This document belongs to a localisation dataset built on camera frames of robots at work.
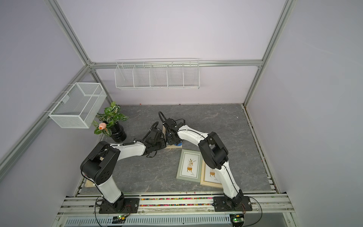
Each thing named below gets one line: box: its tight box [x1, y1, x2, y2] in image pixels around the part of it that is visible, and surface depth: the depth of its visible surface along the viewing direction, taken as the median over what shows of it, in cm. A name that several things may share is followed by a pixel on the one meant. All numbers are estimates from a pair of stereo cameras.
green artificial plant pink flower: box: [91, 101, 129, 137], surface depth 82 cm
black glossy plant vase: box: [110, 121, 127, 143], surface depth 97 cm
